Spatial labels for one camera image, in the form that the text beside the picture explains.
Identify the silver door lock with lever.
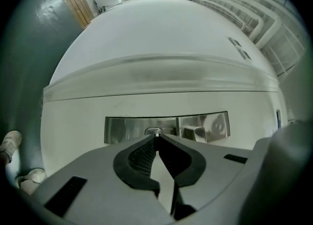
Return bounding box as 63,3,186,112
104,111,231,144

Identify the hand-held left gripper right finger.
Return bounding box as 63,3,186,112
158,134,255,220

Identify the white wall switch panel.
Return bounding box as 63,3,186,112
228,36,243,48
237,47,252,60

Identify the person's white shoe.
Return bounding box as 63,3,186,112
0,130,22,162
16,167,46,190

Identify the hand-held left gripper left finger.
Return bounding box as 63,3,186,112
31,135,176,225

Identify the wooden step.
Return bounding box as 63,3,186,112
55,0,95,28

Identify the bundle of white ceiling pipes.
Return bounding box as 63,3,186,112
171,0,306,78

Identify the white door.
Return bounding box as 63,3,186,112
40,90,289,178

